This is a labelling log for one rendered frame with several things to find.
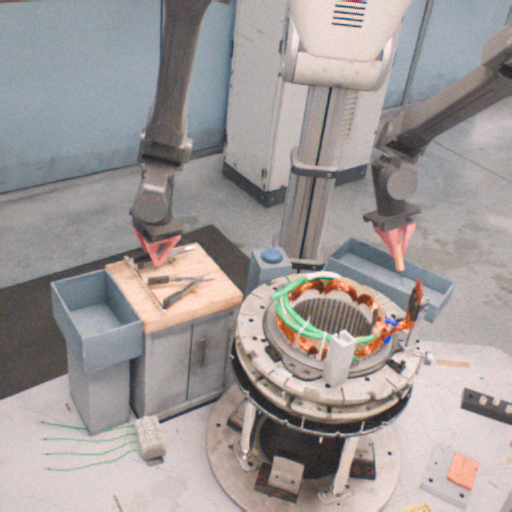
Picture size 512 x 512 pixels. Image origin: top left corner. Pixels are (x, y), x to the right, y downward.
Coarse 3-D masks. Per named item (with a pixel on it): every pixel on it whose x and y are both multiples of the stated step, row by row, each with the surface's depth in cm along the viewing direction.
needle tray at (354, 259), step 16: (352, 240) 144; (336, 256) 140; (352, 256) 145; (368, 256) 143; (384, 256) 141; (336, 272) 137; (352, 272) 134; (368, 272) 140; (384, 272) 141; (416, 272) 138; (432, 272) 136; (384, 288) 132; (400, 288) 137; (432, 288) 138; (448, 288) 136; (400, 304) 131; (432, 304) 127; (432, 320) 129
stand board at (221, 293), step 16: (176, 256) 130; (192, 256) 131; (208, 256) 132; (112, 272) 124; (128, 272) 124; (144, 272) 125; (160, 272) 125; (176, 272) 126; (192, 272) 127; (128, 288) 120; (160, 288) 121; (176, 288) 122; (208, 288) 123; (224, 288) 124; (144, 304) 117; (176, 304) 118; (192, 304) 119; (208, 304) 119; (224, 304) 121; (144, 320) 114; (160, 320) 114; (176, 320) 117
